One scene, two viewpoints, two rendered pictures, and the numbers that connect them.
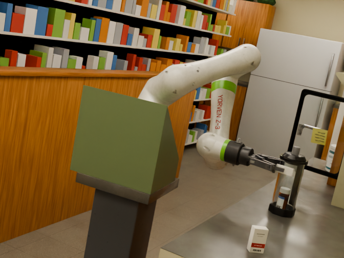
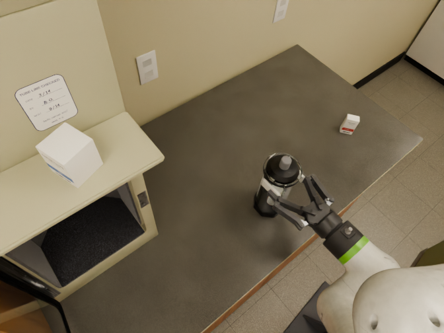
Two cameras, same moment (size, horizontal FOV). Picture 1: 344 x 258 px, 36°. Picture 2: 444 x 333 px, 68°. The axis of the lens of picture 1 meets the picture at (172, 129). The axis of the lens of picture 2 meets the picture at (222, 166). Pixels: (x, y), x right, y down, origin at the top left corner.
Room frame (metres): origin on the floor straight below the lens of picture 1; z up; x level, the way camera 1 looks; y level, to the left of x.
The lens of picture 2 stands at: (2.52, -0.47, 1.92)
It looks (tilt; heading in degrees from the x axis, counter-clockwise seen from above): 57 degrees down; 200
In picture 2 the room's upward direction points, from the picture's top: 7 degrees clockwise
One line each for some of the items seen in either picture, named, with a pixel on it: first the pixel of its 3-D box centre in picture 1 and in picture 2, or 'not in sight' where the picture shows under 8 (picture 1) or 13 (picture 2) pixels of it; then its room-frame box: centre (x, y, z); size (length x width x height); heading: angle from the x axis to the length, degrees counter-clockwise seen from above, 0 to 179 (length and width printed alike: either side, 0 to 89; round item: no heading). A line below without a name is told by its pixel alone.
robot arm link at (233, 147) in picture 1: (235, 152); (342, 238); (2.09, -0.27, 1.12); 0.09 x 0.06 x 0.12; 155
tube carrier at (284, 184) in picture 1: (287, 184); (275, 187); (1.99, -0.48, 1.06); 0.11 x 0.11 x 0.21
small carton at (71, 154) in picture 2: not in sight; (71, 155); (2.37, -0.74, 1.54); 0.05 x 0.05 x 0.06; 83
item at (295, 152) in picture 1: (295, 154); (283, 166); (1.99, -0.48, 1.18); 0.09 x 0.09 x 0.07
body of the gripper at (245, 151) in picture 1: (252, 157); (320, 217); (2.06, -0.34, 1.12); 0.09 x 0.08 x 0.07; 65
